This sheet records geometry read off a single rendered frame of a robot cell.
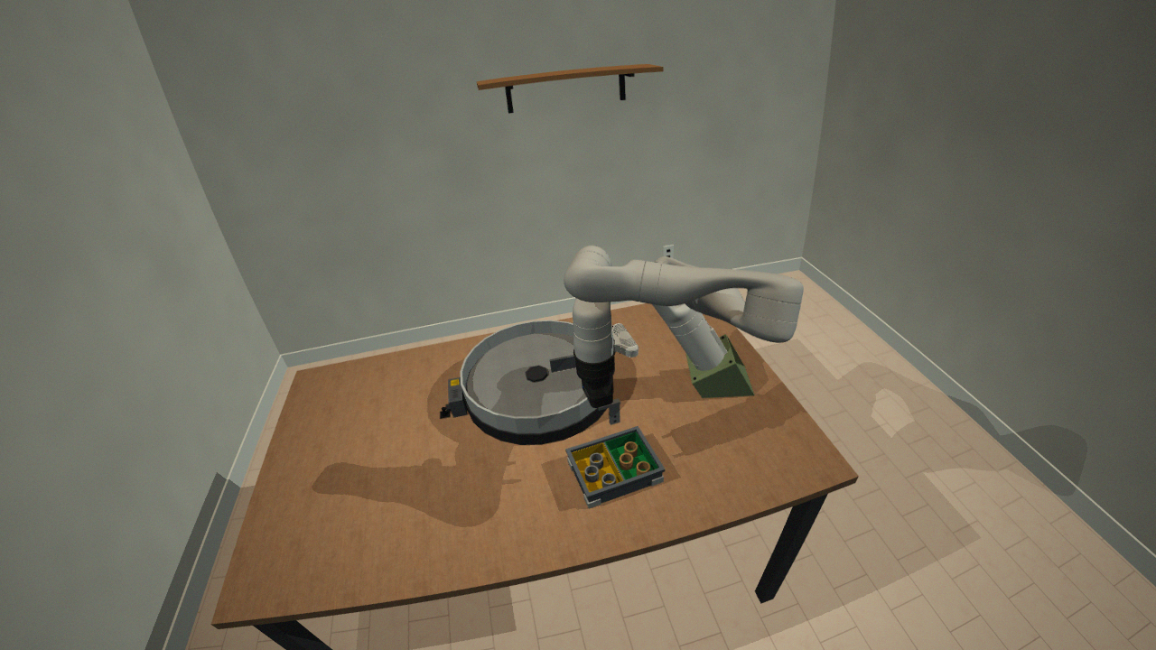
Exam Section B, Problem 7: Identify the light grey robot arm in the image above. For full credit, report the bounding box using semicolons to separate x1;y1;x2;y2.
564;246;805;371

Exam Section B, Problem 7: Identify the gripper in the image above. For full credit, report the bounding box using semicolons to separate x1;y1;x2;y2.
573;323;639;424

